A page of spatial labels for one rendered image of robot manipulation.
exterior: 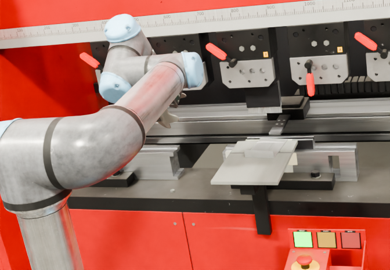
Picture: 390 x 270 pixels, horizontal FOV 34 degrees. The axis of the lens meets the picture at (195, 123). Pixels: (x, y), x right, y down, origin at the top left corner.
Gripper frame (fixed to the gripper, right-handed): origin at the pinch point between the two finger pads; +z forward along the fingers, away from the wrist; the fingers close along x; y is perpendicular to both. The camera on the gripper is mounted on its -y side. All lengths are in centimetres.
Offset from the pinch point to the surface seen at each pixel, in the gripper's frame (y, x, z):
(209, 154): -97, 121, 226
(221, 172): 11.1, -7.3, 16.6
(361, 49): 36, 61, 49
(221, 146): -93, 132, 234
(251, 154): 16.3, 1.6, 21.2
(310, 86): 33.1, 16.6, 10.2
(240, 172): 16.5, -6.9, 16.7
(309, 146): 29.5, 10.4, 30.8
